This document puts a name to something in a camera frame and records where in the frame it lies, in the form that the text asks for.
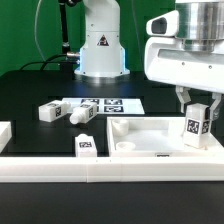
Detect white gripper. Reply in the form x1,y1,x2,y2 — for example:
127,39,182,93
144,37,224,120

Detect white square tabletop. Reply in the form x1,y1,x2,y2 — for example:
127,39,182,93
107,117,224,157

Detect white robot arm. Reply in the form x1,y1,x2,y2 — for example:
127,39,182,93
75,0,224,120

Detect white marker sheet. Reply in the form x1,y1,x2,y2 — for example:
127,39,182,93
63,98,144,115

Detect white U-shaped obstacle fence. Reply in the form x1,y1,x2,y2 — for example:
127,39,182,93
0,121,224,184

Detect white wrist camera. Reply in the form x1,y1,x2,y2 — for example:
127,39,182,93
146,10,179,37

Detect black cables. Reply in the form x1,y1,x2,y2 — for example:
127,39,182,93
19,0,81,72

